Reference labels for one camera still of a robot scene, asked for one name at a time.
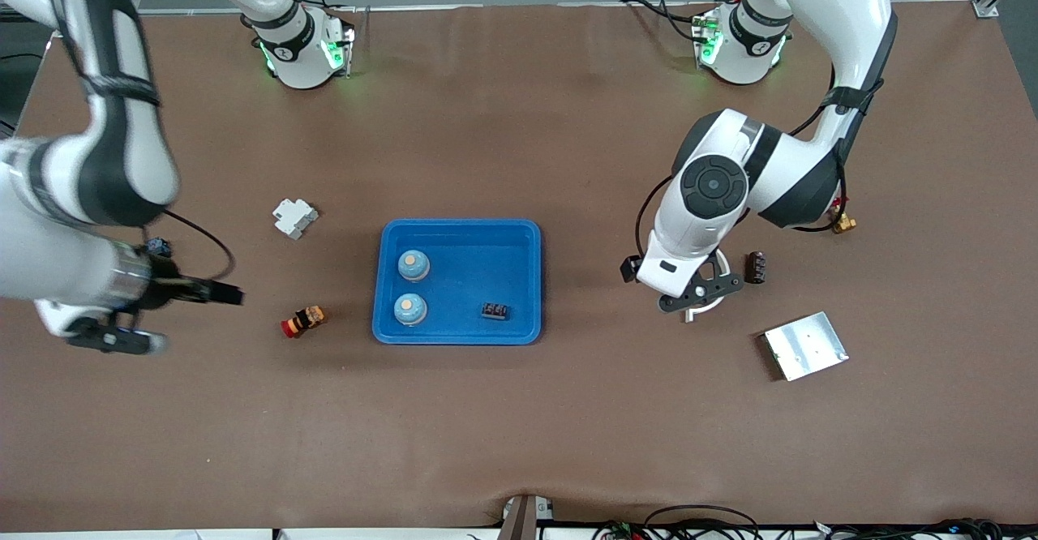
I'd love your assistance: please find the blue call bell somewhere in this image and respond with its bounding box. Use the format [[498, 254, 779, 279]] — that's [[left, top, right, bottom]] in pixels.
[[397, 249, 432, 283], [393, 293, 429, 328]]

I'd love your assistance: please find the blue plastic tray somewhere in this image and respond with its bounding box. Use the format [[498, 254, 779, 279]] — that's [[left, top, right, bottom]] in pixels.
[[372, 218, 543, 346]]

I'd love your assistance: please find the red emergency stop yellow body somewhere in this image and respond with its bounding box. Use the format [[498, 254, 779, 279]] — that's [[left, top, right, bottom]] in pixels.
[[281, 306, 328, 339]]

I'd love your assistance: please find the white circuit breaker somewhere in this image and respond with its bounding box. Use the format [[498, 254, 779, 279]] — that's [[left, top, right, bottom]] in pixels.
[[272, 198, 320, 241]]

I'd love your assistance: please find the aluminium plate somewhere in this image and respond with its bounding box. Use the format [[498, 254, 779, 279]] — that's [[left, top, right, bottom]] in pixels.
[[761, 311, 851, 383]]

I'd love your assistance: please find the brown table mat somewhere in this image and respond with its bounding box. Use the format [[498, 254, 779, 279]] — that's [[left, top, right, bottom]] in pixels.
[[0, 2, 1038, 534]]

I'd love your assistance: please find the metal table clamp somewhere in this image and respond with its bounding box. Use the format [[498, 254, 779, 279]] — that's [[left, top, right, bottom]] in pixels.
[[499, 494, 556, 540]]

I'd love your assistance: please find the white curved plastic bracket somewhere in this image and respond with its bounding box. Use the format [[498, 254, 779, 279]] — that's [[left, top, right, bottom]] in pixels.
[[684, 246, 732, 324]]

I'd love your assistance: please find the black cable loop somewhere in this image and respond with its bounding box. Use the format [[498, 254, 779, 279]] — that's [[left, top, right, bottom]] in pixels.
[[645, 505, 761, 540]]

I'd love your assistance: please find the black left arm base cable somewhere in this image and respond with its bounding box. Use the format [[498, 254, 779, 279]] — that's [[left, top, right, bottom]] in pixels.
[[620, 0, 706, 42]]

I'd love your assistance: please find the black cable bundle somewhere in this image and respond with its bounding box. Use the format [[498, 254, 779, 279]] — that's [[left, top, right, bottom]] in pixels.
[[811, 517, 1038, 540]]

